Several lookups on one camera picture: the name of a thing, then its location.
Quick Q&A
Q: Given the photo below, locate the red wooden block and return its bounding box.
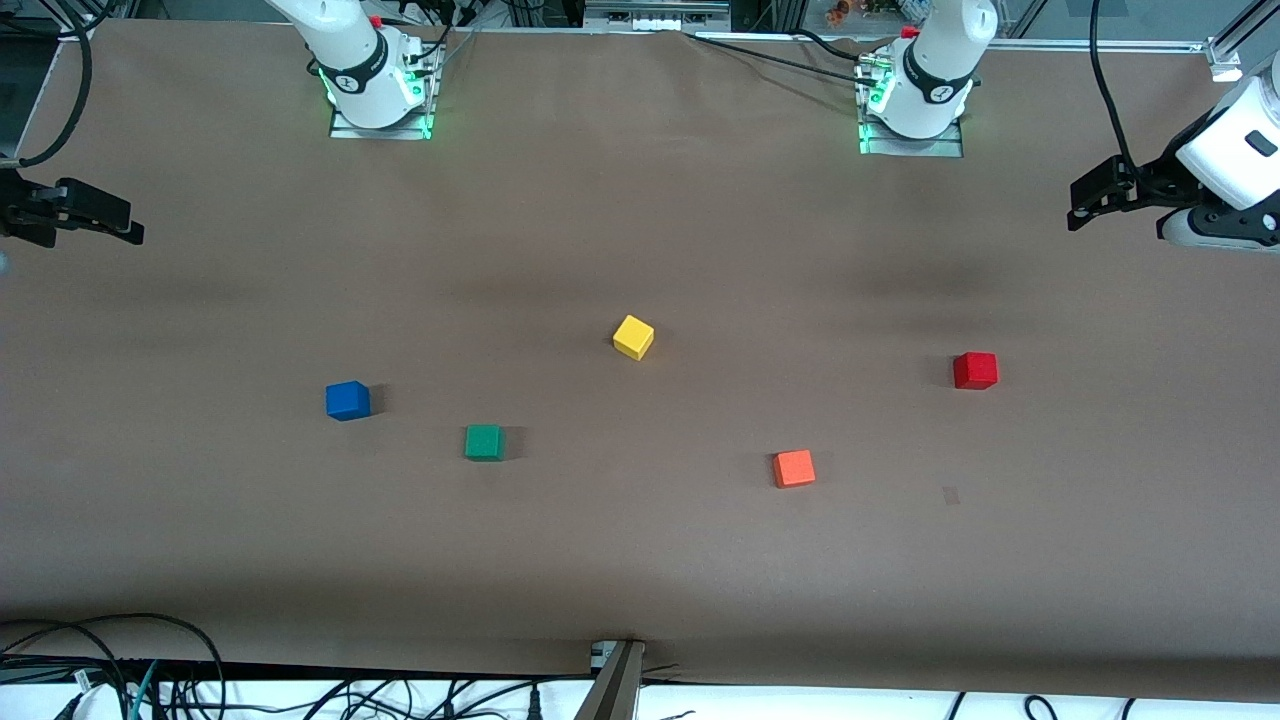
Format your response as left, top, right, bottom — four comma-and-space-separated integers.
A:
952, 351, 999, 391

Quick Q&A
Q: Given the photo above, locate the blue wooden block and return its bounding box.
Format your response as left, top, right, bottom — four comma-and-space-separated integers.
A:
325, 380, 372, 422

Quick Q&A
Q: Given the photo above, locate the orange wooden block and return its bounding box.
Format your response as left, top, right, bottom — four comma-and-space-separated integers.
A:
771, 449, 817, 490

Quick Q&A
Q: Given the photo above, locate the yellow wooden block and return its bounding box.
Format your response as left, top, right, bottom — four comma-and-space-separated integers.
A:
612, 314, 656, 362

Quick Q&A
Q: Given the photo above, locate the white power strip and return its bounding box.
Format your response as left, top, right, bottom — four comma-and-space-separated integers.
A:
585, 0, 731, 33

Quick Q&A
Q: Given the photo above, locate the brown paper table cover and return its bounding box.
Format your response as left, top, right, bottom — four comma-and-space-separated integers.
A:
0, 18, 1280, 701

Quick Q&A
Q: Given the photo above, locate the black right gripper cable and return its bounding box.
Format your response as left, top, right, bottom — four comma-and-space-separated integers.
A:
18, 0, 111, 169

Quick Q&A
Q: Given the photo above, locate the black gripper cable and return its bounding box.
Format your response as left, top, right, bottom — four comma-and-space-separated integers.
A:
1088, 0, 1141, 176
18, 0, 111, 169

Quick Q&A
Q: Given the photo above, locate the aluminium frame rail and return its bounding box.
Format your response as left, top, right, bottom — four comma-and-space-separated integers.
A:
1000, 38, 1216, 53

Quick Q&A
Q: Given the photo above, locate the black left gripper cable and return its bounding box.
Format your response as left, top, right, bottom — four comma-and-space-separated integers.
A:
1088, 0, 1141, 176

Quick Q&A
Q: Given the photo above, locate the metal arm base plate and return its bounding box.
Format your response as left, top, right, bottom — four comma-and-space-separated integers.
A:
858, 60, 966, 158
330, 45, 438, 141

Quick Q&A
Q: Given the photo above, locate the thick black cable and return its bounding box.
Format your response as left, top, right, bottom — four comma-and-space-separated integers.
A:
790, 28, 881, 65

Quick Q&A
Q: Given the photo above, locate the thin black cable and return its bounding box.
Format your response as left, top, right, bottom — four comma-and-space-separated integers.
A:
688, 34, 873, 87

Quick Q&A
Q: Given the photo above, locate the black looped cable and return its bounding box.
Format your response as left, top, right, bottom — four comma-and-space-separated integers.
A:
0, 612, 229, 720

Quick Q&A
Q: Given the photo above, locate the teal cable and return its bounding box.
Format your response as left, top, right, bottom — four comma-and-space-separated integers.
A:
125, 660, 161, 720

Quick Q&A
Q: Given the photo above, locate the aluminium profile post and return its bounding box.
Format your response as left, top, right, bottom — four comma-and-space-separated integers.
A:
575, 640, 647, 720

